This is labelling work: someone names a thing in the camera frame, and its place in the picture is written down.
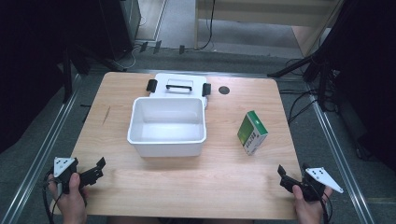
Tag white floor cable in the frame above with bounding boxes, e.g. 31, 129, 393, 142
120, 15, 148, 70

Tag person's right hand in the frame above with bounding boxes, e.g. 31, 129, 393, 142
291, 185, 333, 224

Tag green and white carton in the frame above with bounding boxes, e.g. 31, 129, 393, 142
236, 110, 270, 157

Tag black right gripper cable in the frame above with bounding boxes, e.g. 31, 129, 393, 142
306, 181, 333, 224

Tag light wooden partition frame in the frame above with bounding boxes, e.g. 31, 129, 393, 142
193, 0, 345, 58

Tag person's left hand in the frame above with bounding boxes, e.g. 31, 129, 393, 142
48, 173, 90, 224

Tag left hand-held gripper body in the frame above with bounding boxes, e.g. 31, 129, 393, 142
46, 157, 86, 195

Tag black hanging cable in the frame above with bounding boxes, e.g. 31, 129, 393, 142
196, 0, 217, 51

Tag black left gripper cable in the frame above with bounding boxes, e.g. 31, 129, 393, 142
42, 169, 64, 224

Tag metal floor rail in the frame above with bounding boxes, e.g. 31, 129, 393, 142
0, 74, 82, 224
306, 83, 376, 224

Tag black tripod stand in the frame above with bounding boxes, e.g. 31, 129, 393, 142
60, 43, 127, 105
266, 50, 339, 113

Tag white plastic storage box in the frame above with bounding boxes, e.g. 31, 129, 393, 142
126, 72, 213, 159

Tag black floor cables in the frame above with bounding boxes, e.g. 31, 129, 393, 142
277, 57, 342, 126

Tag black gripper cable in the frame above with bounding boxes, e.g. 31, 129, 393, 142
306, 181, 333, 224
42, 169, 64, 224

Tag black curtain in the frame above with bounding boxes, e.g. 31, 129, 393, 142
311, 0, 396, 172
0, 0, 134, 155

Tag black cabinet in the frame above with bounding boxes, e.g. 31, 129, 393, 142
98, 0, 142, 62

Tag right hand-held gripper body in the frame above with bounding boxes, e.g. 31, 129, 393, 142
293, 162, 345, 203

